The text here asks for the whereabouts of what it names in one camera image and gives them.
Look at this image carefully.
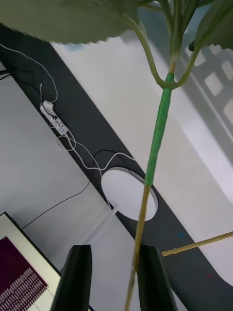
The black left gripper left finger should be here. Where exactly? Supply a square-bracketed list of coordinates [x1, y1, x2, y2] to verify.
[50, 244, 93, 311]

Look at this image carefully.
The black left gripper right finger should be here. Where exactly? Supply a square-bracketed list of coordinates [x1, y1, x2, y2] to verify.
[136, 244, 178, 311]

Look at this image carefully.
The flower with green taped stem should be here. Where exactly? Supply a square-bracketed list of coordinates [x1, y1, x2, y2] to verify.
[0, 0, 233, 311]

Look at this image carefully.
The computer screen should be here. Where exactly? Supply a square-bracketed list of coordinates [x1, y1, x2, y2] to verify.
[0, 211, 62, 311]

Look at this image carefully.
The pale yellow flower stem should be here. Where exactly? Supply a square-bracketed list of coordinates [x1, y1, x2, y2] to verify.
[162, 231, 233, 257]

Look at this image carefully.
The white power strip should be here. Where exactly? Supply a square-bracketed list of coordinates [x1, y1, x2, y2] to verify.
[39, 101, 69, 135]

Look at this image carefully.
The thin black cable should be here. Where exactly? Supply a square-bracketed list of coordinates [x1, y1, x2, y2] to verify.
[21, 181, 91, 229]

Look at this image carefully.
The round white base plate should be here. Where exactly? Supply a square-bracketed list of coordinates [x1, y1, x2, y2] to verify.
[100, 166, 159, 222]

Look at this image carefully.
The white cable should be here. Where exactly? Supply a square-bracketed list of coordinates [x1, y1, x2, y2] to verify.
[50, 121, 138, 172]
[0, 43, 59, 104]

